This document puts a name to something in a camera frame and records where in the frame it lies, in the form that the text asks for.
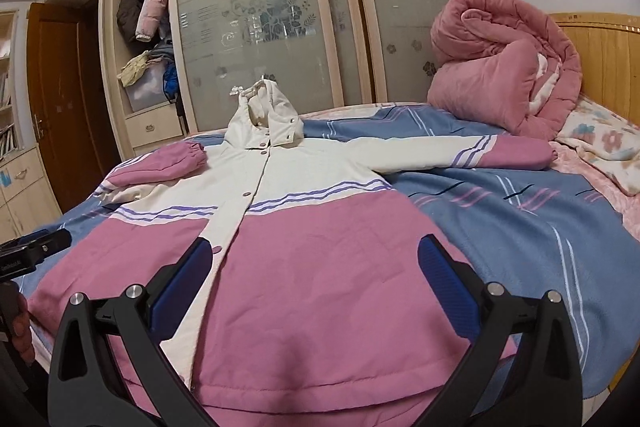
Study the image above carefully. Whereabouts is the pink and white hooded jacket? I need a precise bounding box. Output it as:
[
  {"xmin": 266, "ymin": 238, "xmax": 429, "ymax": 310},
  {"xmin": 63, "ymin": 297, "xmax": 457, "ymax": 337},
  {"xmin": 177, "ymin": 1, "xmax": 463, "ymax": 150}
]
[{"xmin": 28, "ymin": 80, "xmax": 554, "ymax": 426}]

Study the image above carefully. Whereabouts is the brown wooden room door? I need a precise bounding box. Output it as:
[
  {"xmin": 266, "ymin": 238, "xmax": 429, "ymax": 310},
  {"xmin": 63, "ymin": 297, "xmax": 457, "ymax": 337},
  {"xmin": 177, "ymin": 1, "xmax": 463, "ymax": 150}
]
[{"xmin": 26, "ymin": 3, "xmax": 120, "ymax": 212}]

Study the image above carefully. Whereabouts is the wardrobe drawer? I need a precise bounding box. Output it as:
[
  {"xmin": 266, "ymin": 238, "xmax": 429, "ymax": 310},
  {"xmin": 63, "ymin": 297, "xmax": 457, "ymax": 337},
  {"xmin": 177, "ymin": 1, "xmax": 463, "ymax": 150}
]
[{"xmin": 125, "ymin": 104, "xmax": 183, "ymax": 148}]

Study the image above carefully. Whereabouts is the translucent storage box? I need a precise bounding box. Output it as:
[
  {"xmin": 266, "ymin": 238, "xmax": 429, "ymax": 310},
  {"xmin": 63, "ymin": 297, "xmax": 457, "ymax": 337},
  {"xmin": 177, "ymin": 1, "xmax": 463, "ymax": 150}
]
[{"xmin": 125, "ymin": 61, "xmax": 167, "ymax": 112}]

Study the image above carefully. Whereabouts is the beige cloth on box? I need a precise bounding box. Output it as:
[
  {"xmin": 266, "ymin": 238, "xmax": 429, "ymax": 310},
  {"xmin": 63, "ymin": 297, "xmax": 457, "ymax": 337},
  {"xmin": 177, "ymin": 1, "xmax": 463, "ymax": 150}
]
[{"xmin": 117, "ymin": 50, "xmax": 150, "ymax": 88}]

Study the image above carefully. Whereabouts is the blue garment in wardrobe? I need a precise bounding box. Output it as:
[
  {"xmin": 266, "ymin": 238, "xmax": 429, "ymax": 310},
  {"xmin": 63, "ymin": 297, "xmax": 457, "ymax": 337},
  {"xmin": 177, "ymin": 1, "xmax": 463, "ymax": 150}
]
[{"xmin": 162, "ymin": 61, "xmax": 179, "ymax": 103}]

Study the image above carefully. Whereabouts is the wooden bookshelf with books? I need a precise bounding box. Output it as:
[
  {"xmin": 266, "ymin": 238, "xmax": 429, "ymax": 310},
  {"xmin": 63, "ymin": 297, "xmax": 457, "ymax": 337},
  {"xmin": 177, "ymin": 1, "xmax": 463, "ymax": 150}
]
[{"xmin": 0, "ymin": 11, "xmax": 21, "ymax": 158}]

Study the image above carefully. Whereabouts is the floral pillow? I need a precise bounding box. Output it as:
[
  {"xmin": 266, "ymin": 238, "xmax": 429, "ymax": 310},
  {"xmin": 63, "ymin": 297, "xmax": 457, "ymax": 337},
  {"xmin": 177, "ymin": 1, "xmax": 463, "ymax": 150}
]
[{"xmin": 549, "ymin": 93, "xmax": 640, "ymax": 243}]

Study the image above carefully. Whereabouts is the pink hanging puffer jacket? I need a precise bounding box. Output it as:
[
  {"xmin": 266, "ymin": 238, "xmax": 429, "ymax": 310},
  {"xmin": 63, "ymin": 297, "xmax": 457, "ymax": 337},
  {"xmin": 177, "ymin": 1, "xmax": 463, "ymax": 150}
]
[{"xmin": 136, "ymin": 0, "xmax": 168, "ymax": 42}]

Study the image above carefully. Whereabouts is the dark brown hanging coat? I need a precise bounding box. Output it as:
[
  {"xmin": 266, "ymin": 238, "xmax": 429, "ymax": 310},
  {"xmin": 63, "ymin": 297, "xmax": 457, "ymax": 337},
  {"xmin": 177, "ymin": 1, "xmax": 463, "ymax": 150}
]
[{"xmin": 116, "ymin": 0, "xmax": 144, "ymax": 42}]

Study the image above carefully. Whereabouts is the pink rolled quilt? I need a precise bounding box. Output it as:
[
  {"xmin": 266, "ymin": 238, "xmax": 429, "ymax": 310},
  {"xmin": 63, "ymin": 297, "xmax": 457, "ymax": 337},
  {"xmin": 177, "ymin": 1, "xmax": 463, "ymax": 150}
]
[{"xmin": 426, "ymin": 0, "xmax": 582, "ymax": 141}]

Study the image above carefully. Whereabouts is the frosted sliding wardrobe door left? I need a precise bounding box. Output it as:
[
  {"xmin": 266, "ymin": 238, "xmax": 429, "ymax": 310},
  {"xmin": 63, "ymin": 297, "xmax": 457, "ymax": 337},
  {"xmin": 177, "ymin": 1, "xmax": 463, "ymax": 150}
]
[{"xmin": 171, "ymin": 0, "xmax": 344, "ymax": 131}]

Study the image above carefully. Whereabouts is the wooden bed headboard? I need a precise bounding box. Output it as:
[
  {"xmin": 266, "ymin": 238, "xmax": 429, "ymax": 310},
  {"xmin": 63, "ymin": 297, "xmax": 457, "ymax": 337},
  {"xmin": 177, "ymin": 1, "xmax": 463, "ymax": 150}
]
[{"xmin": 551, "ymin": 12, "xmax": 640, "ymax": 124}]

